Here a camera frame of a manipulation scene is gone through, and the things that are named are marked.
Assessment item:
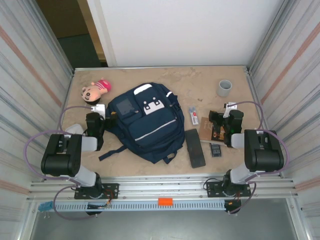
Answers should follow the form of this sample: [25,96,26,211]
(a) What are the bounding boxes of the brown scroll cover book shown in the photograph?
[198,116,227,144]

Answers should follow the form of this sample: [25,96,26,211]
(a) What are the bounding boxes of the black pocket calculator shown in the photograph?
[208,142,223,158]

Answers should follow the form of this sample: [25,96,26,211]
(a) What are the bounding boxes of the white red stationery pack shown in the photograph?
[187,106,200,126]

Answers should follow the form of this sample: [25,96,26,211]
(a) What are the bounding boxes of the black pencil case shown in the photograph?
[184,128,207,169]

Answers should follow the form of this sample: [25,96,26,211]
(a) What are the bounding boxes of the navy blue backpack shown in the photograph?
[98,82,186,165]

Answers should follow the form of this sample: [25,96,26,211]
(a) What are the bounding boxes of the white round container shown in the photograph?
[65,123,85,137]

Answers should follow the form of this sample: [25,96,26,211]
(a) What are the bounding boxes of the grey plastic cup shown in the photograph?
[216,79,233,98]

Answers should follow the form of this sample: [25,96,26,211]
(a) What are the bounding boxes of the cartoon boy plush doll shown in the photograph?
[80,77,113,105]

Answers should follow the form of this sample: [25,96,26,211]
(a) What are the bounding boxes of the aluminium table edge profile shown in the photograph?
[72,65,251,74]

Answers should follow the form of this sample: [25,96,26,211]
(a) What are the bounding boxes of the orange rectangular tag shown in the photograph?
[157,197,174,207]

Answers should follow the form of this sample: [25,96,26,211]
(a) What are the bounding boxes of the beige door jamb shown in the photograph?
[76,0,107,62]

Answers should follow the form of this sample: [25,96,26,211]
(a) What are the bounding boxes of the blue clip tag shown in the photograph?
[37,202,55,212]

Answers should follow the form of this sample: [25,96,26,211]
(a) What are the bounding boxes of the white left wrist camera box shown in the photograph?
[90,104,106,117]

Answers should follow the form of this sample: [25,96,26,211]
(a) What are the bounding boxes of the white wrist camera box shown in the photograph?
[223,101,238,119]
[90,104,106,117]

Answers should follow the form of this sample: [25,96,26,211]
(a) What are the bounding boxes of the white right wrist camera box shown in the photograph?
[223,101,238,119]

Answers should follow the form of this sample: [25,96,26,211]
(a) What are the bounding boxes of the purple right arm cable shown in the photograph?
[226,100,290,215]

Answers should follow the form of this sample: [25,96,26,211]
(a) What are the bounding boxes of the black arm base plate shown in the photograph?
[206,181,252,198]
[74,183,120,200]

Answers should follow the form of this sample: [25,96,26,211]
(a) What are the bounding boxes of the red and black wires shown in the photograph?
[104,189,118,208]
[226,191,245,208]

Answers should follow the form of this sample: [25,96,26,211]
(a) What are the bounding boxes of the aluminium mounting rail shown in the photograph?
[27,174,300,202]

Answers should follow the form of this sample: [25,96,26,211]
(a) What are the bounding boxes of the white slotted cable duct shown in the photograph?
[53,201,227,212]

